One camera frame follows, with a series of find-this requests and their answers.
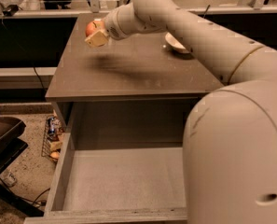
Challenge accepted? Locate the dark chair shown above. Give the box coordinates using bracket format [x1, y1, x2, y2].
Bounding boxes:
[0, 117, 44, 217]

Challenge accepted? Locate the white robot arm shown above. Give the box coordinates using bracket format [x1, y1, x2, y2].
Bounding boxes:
[86, 0, 277, 224]

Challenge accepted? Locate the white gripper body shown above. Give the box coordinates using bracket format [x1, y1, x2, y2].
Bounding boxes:
[104, 8, 128, 40]

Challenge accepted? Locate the black floor cable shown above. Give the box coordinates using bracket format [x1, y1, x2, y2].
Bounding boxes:
[0, 175, 51, 207]

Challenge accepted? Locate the black power adapter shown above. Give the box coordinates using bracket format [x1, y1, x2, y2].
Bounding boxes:
[3, 5, 19, 17]

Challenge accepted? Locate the white bowl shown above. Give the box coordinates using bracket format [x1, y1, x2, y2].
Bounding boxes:
[165, 33, 189, 54]

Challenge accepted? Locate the open grey top drawer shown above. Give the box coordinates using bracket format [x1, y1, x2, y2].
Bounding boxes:
[24, 128, 187, 224]

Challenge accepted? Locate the blue drink can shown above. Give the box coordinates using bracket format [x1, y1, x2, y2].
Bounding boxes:
[48, 117, 56, 135]

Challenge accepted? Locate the wire basket with items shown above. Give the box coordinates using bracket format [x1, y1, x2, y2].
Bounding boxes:
[41, 115, 64, 162]

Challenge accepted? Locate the red apple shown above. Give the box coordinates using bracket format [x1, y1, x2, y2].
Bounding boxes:
[85, 21, 102, 36]

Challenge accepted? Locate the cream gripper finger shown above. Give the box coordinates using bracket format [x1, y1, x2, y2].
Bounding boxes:
[92, 20, 105, 29]
[85, 29, 109, 48]

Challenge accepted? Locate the grey cabinet with glossy top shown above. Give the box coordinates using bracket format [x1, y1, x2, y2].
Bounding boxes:
[47, 14, 222, 150]

